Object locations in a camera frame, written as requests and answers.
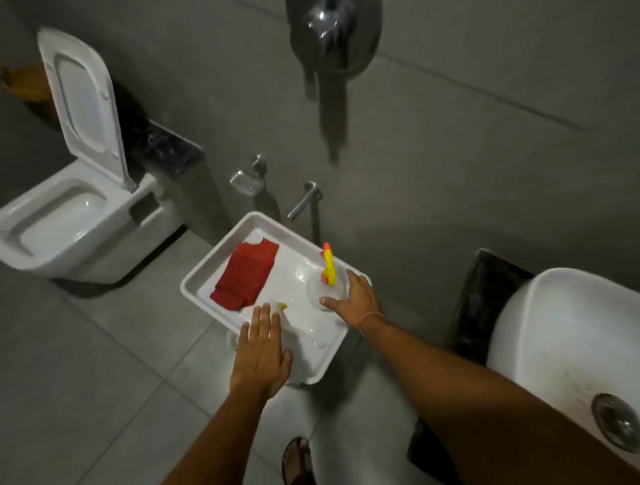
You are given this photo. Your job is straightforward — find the person's left sandal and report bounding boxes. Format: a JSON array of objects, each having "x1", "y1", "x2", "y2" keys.
[{"x1": 281, "y1": 437, "x2": 316, "y2": 485}]

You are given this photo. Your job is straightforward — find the white toilet bowl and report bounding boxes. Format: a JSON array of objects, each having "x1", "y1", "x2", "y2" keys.
[{"x1": 0, "y1": 159, "x2": 183, "y2": 284}]

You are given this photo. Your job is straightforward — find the white scrubbing brush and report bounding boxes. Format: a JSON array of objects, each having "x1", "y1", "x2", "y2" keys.
[{"x1": 239, "y1": 300, "x2": 301, "y2": 350}]

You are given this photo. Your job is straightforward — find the person's left forearm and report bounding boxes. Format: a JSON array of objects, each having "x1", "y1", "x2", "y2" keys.
[{"x1": 161, "y1": 384, "x2": 271, "y2": 485}]

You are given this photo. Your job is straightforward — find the person's right hand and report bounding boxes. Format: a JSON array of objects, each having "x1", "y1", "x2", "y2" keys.
[{"x1": 319, "y1": 269, "x2": 386, "y2": 336}]

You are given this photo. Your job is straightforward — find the white plastic tray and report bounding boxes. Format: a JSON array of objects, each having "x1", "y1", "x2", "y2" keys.
[{"x1": 179, "y1": 211, "x2": 373, "y2": 386}]

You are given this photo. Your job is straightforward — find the white toilet lid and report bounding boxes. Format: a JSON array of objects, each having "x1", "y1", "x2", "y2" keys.
[{"x1": 37, "y1": 27, "x2": 137, "y2": 193}]

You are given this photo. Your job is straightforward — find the chrome soap dish holder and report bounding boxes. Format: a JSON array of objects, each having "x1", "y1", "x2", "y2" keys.
[{"x1": 229, "y1": 155, "x2": 267, "y2": 197}]

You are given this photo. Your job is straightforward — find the red wrist thread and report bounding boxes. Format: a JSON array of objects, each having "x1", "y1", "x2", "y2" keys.
[{"x1": 357, "y1": 311, "x2": 386, "y2": 336}]

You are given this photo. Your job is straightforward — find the chrome sink drain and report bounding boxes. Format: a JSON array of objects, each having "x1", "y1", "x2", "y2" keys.
[{"x1": 591, "y1": 393, "x2": 640, "y2": 454}]

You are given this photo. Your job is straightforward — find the red cloth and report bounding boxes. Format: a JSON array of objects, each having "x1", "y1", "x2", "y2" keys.
[{"x1": 209, "y1": 237, "x2": 280, "y2": 312}]

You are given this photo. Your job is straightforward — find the black stone toilet ledge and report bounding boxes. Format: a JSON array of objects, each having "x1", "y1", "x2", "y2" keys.
[{"x1": 112, "y1": 82, "x2": 206, "y2": 179}]

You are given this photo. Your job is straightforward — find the white ceramic sink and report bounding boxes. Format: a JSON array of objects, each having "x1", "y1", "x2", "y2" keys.
[{"x1": 486, "y1": 267, "x2": 640, "y2": 470}]

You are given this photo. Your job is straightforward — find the person's right forearm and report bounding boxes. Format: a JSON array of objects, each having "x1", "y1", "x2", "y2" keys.
[{"x1": 359, "y1": 314, "x2": 640, "y2": 485}]

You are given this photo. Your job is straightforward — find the person's left hand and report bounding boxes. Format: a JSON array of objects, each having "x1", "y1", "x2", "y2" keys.
[{"x1": 229, "y1": 303, "x2": 294, "y2": 400}]

